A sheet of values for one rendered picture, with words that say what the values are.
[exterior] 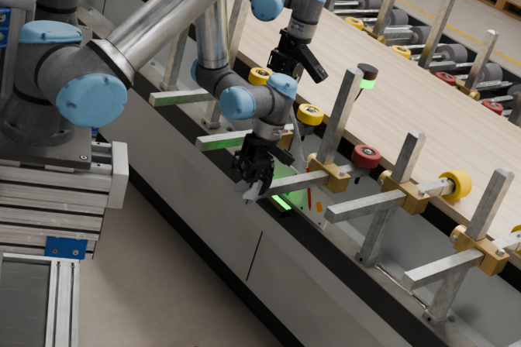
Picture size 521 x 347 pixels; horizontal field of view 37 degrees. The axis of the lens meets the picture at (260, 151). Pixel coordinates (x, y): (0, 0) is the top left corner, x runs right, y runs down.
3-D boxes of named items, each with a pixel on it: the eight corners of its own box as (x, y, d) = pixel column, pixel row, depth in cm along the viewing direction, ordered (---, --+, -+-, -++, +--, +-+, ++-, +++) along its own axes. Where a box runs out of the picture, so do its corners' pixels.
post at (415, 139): (357, 285, 212) (419, 135, 190) (349, 277, 214) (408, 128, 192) (366, 282, 215) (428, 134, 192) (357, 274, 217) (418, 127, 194)
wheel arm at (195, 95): (153, 109, 229) (156, 97, 227) (147, 104, 231) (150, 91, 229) (263, 97, 257) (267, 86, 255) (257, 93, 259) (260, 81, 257)
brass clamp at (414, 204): (410, 216, 194) (417, 200, 191) (372, 187, 202) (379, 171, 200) (425, 212, 198) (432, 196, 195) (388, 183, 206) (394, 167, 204)
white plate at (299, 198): (322, 231, 219) (332, 202, 214) (266, 181, 234) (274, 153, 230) (323, 230, 219) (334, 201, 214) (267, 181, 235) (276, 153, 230)
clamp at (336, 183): (333, 194, 214) (339, 179, 211) (301, 168, 222) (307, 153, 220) (347, 190, 217) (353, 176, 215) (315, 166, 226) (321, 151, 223)
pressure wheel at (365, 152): (356, 192, 223) (368, 159, 218) (337, 177, 228) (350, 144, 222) (374, 188, 228) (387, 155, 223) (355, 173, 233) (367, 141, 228)
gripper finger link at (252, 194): (232, 207, 197) (243, 176, 193) (250, 204, 201) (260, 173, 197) (239, 214, 195) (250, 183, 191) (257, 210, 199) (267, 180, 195)
